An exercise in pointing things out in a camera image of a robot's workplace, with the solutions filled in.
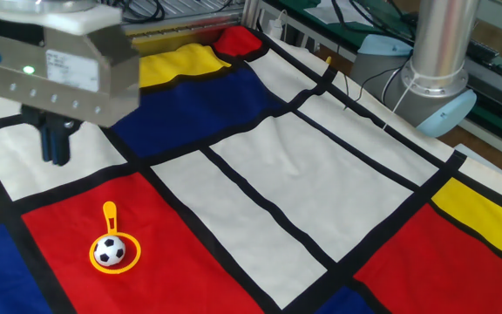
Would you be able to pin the grey metal gripper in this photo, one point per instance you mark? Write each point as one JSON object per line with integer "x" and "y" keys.
{"x": 59, "y": 83}

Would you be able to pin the small black white soccer ball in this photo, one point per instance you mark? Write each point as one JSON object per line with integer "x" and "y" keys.
{"x": 110, "y": 250}

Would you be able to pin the colour block table cloth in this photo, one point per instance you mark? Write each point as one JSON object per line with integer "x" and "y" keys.
{"x": 303, "y": 174}

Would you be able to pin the white power adapter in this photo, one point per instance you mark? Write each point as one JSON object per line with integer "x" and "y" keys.
{"x": 277, "y": 26}

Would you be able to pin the white paper sheet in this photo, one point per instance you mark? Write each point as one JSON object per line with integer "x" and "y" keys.
{"x": 320, "y": 11}

